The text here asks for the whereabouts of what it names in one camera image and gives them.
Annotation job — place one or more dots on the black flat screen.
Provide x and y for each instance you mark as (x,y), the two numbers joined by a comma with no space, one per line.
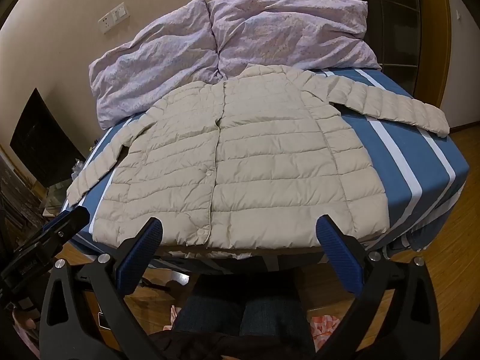
(41,138)

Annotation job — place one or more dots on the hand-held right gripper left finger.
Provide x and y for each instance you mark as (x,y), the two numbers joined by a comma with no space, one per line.
(138,258)

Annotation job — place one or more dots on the white wall socket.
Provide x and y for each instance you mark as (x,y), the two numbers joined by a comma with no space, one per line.
(107,21)

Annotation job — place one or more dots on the beige puffer jacket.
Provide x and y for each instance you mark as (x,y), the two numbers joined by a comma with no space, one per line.
(243,157)

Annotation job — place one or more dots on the glass side table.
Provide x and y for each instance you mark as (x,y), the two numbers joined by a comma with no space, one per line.
(54,197)

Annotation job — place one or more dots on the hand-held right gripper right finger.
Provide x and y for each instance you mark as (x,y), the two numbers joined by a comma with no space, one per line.
(337,251)

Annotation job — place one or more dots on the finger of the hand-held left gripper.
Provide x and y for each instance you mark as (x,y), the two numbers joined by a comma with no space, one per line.
(63,227)

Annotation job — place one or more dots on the person's left forearm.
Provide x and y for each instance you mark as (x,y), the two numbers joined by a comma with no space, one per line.
(24,318)

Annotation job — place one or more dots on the pink patterned slipper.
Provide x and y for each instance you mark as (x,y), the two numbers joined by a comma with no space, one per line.
(324,324)
(173,312)

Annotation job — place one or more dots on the blue striped bed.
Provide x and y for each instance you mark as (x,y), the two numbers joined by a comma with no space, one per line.
(393,157)

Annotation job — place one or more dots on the dark glass door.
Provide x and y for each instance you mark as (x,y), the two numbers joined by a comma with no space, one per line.
(390,26)

